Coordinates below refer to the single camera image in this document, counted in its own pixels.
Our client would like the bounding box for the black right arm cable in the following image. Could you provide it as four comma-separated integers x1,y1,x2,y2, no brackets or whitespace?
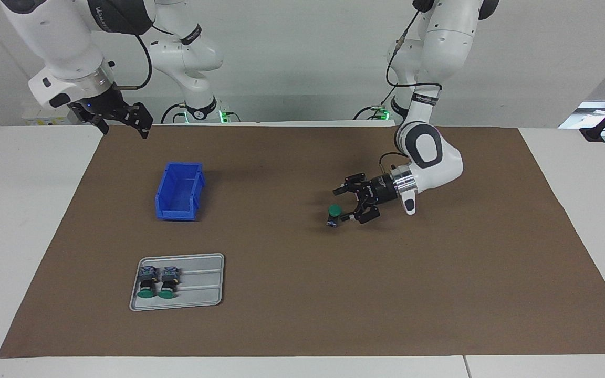
112,33,153,91

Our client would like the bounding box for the grey metal tray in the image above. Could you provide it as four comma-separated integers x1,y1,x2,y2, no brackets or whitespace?
129,253,225,312

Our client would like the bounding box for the black left base cable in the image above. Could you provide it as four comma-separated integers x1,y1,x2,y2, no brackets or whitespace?
354,84,399,120

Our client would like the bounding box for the pale yellow box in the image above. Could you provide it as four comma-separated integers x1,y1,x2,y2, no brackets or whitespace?
22,108,75,127

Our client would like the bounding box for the blue plastic bin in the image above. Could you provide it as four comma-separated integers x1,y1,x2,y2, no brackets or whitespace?
154,162,206,222

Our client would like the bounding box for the black right base cable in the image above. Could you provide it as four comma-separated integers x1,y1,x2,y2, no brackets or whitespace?
161,102,187,124

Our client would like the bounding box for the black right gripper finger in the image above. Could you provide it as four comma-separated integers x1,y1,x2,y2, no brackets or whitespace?
68,102,110,135
120,102,154,140

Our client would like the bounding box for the black base cable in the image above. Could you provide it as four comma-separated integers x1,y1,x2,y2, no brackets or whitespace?
354,84,399,120
161,102,187,124

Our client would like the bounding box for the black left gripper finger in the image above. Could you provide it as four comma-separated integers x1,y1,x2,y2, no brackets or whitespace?
333,172,371,198
341,202,382,225

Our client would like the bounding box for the white background device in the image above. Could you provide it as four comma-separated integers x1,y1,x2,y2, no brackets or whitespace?
559,101,605,143

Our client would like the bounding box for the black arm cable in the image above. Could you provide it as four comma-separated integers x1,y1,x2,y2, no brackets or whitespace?
112,33,153,91
379,8,443,176

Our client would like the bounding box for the brown table mat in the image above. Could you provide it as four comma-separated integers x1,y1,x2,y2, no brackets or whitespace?
0,125,605,359

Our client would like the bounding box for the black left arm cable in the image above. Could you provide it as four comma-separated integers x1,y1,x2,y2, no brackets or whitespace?
379,8,443,176

